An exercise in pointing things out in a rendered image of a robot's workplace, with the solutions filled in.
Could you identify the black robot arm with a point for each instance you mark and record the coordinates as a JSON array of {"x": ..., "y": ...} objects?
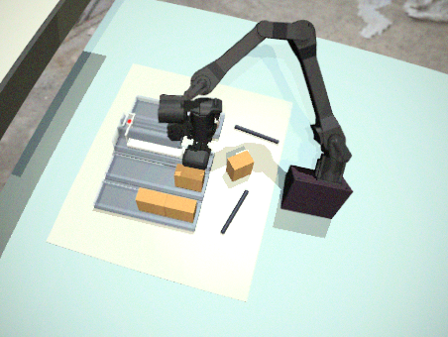
[{"x": 301, "y": 38}]

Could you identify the orange box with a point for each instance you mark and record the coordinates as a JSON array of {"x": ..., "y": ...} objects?
[
  {"x": 180, "y": 208},
  {"x": 151, "y": 201}
]

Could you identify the dark grey cylindrical rod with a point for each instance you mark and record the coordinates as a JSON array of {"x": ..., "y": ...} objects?
[
  {"x": 235, "y": 210},
  {"x": 257, "y": 134}
]

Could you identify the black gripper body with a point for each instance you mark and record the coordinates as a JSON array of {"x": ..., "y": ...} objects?
[{"x": 197, "y": 158}]

